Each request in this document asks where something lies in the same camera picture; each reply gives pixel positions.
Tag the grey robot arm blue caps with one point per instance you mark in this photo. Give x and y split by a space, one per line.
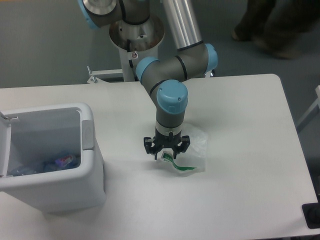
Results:
170 97

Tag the black clamp at table edge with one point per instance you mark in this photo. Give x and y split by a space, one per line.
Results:
311 213

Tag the white trash can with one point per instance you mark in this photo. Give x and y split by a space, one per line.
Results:
50 158

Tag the person's dark legs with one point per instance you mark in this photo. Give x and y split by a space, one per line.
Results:
276 36

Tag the white frame at right edge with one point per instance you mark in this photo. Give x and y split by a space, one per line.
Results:
310 113

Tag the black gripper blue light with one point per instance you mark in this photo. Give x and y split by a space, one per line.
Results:
178 144

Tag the clear crushed plastic bottle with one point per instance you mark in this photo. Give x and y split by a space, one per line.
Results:
63 162

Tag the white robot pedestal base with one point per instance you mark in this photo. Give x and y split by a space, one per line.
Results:
138 47

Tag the clear plastic bag green print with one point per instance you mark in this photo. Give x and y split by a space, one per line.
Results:
188 163

